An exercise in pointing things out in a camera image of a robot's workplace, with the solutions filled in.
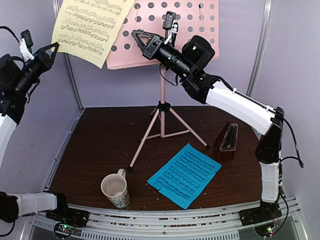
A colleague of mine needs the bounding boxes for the right aluminium corner post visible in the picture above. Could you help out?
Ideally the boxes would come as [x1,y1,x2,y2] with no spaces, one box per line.
[246,0,274,98]

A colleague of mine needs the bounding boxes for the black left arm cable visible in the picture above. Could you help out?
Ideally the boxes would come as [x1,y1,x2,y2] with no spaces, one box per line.
[0,25,22,43]

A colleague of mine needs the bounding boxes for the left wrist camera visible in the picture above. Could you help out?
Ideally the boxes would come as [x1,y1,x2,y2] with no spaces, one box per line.
[19,29,34,62]

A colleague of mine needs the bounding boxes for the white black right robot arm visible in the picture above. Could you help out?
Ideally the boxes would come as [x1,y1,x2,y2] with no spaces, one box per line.
[131,30,284,221]

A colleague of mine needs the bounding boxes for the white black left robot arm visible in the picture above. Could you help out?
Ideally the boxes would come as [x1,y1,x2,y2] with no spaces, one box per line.
[0,42,72,223]

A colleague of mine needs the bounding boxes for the left round circuit board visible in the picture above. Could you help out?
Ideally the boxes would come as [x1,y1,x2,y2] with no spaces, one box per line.
[53,222,76,239]

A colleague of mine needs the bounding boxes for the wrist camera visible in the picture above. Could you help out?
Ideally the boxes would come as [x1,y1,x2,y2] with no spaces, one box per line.
[19,29,34,62]
[162,11,179,47]

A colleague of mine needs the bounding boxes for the right round circuit board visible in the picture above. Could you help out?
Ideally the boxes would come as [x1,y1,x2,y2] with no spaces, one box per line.
[254,223,278,238]

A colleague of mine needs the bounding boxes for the round circuit board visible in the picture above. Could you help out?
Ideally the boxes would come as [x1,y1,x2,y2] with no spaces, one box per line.
[53,222,76,239]
[254,223,278,238]

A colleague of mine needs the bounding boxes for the dark red wooden metronome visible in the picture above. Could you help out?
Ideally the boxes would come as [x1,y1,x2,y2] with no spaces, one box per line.
[213,121,239,162]

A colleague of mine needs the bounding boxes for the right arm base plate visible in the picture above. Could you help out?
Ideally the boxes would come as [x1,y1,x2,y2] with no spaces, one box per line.
[239,207,283,226]

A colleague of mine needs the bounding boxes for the yellow sheet music page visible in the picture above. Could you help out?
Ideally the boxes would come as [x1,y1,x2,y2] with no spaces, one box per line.
[51,0,135,69]

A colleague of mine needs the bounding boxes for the left aluminium corner post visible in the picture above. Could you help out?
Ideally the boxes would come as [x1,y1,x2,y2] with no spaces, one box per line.
[52,0,84,112]

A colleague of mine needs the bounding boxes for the blue sheet music page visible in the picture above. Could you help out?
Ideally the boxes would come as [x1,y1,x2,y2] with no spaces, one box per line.
[147,143,222,210]

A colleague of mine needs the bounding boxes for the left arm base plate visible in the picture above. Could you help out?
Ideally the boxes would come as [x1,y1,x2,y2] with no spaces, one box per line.
[45,208,90,228]

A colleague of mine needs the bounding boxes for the white patterned ceramic mug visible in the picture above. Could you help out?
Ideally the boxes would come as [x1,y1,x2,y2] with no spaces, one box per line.
[100,168,130,209]

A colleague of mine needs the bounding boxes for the pink music stand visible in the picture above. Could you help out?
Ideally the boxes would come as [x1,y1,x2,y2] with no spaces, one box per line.
[106,0,210,171]

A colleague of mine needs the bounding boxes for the aluminium corner post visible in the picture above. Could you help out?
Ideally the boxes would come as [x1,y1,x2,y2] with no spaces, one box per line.
[246,0,274,98]
[52,0,84,112]

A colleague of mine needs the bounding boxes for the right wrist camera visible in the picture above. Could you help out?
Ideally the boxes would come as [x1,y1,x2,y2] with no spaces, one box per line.
[162,11,179,47]

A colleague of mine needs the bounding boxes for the clear plastic metronome cover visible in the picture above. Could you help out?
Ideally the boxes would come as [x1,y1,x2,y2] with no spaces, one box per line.
[219,123,239,152]

